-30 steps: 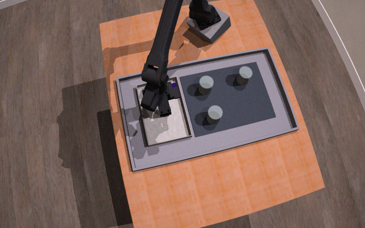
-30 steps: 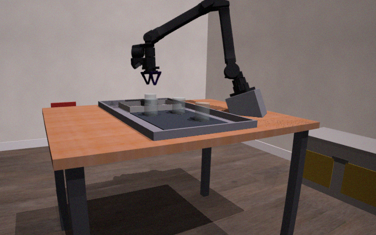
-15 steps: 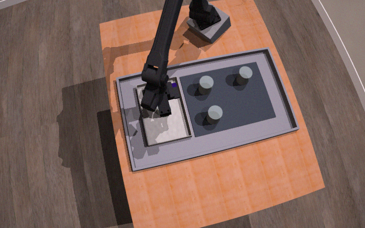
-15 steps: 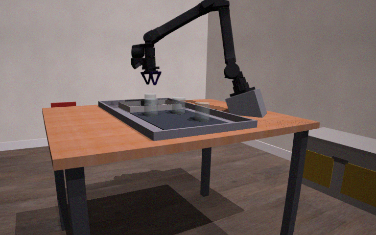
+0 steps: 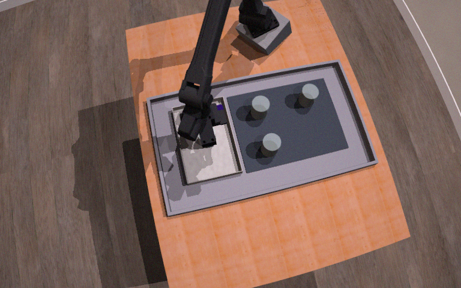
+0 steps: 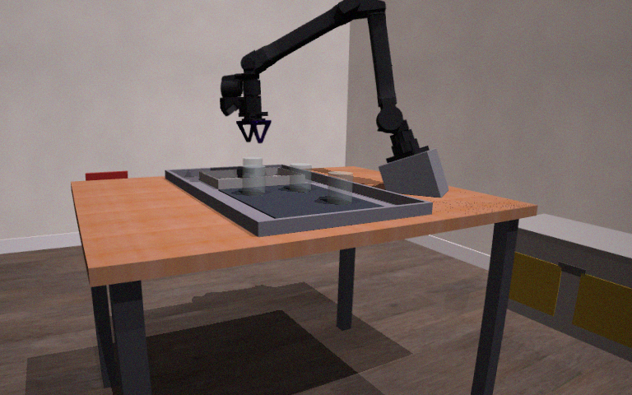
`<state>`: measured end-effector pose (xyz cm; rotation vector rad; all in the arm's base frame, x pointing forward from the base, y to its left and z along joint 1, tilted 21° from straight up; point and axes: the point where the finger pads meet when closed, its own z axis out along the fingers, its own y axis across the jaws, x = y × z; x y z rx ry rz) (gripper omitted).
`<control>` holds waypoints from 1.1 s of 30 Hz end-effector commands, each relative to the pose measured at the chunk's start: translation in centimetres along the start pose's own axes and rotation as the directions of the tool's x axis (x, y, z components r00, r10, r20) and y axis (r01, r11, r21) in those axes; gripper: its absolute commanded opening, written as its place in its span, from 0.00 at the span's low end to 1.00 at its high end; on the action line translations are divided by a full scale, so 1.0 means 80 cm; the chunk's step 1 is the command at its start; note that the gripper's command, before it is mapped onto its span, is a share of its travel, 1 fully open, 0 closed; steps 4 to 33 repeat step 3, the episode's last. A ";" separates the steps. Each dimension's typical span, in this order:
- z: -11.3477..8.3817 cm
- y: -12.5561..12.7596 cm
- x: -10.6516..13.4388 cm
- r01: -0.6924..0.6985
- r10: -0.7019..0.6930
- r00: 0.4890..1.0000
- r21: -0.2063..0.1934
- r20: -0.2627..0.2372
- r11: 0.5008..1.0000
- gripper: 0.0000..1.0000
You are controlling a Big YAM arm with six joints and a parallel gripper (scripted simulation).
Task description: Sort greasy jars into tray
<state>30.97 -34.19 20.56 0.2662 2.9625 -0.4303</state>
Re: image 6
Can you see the clear glass cylinder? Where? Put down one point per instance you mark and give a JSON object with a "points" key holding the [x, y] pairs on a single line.
{"points": [[340, 187], [252, 161], [300, 177], [254, 180]]}

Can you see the white shallow rectangular tray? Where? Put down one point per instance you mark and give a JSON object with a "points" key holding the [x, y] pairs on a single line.
{"points": [[224, 179]]}

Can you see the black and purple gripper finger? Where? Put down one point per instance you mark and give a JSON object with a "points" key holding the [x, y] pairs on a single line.
{"points": [[245, 122], [254, 127]]}

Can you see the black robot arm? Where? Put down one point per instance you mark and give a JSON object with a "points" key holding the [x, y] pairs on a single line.
{"points": [[390, 119]]}

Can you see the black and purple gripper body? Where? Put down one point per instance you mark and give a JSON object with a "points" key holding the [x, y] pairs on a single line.
{"points": [[254, 116]]}

